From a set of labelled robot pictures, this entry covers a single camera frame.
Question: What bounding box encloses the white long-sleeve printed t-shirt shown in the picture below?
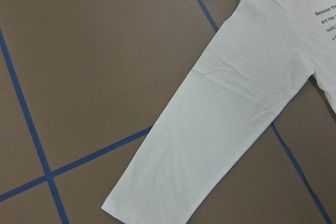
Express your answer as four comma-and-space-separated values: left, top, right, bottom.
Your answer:
102, 0, 335, 223

